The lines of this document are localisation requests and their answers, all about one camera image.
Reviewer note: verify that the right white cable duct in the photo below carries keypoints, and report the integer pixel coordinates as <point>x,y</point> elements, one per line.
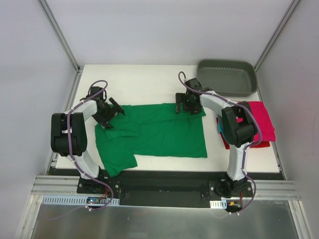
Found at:
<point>222,204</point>

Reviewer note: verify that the right aluminium frame post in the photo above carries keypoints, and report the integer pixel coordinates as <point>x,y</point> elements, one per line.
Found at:
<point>294,4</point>

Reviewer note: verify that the left aluminium table rail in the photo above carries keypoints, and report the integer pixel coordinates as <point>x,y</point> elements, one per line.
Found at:
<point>63,122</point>

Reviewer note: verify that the front aluminium rail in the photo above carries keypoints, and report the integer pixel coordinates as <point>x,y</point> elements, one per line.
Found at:
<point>67,185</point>

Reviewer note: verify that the left aluminium frame post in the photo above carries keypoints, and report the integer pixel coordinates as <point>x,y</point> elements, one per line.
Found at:
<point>59,34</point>

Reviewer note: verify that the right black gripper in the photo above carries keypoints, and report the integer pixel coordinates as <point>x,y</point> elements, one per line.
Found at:
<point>187,104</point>

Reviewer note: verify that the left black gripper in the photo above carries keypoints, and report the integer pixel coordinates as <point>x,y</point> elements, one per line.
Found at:
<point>109,113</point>

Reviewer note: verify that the aluminium frame post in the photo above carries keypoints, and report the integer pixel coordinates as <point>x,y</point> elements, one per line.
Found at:
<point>59,34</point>
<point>294,4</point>

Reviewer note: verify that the grey plastic bin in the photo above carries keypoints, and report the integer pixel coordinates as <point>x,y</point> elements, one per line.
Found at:
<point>229,78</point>

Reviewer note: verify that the blue folded t-shirt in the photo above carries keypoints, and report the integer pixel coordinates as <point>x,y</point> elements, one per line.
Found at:
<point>220,129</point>

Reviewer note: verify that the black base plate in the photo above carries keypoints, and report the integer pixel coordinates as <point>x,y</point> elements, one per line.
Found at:
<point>167,188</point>

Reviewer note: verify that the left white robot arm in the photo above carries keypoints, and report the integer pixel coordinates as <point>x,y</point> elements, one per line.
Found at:
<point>68,135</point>

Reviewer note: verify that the white cable duct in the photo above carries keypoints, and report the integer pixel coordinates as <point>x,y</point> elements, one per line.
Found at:
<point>222,204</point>
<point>79,201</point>

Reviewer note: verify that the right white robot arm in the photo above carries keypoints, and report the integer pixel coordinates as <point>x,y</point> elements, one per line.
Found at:
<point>237,121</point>

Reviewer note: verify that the pink folded t-shirt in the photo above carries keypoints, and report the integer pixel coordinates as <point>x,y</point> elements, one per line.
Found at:
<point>262,117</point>

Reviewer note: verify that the left white cable duct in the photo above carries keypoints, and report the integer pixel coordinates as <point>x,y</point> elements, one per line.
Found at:
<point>79,201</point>

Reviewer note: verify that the green t-shirt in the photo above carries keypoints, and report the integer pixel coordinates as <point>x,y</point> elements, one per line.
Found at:
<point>151,130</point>

